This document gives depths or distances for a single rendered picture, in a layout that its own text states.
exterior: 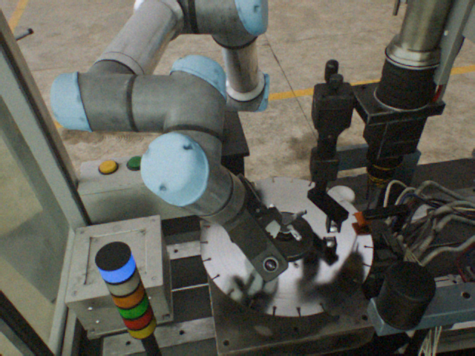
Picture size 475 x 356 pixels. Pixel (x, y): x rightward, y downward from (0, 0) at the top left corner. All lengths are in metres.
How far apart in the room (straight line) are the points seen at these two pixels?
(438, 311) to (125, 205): 0.74
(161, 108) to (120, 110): 0.05
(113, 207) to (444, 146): 2.05
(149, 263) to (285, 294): 0.29
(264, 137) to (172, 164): 2.11
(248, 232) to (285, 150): 1.87
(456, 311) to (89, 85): 0.57
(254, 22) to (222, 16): 0.06
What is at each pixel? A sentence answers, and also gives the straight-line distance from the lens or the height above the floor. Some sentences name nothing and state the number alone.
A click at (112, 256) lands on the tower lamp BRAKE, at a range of 0.56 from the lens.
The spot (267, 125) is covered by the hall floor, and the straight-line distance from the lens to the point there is 2.65.
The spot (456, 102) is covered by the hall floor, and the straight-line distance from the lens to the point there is 3.09.
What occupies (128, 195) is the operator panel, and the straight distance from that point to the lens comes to 1.06.
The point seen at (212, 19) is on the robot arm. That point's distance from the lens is 0.85.
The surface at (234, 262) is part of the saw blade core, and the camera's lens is 0.77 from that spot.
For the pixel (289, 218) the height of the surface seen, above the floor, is 1.00.
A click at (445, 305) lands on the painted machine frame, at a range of 0.67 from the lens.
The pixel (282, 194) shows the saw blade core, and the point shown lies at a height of 0.95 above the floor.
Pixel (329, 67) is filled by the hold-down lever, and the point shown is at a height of 1.27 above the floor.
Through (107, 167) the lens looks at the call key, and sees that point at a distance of 1.07.
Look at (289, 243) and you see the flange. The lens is 0.78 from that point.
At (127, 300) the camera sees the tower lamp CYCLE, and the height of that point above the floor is 1.09.
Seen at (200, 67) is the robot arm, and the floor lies 1.33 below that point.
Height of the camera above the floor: 1.59
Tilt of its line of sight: 44 degrees down
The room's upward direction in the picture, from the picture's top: 3 degrees counter-clockwise
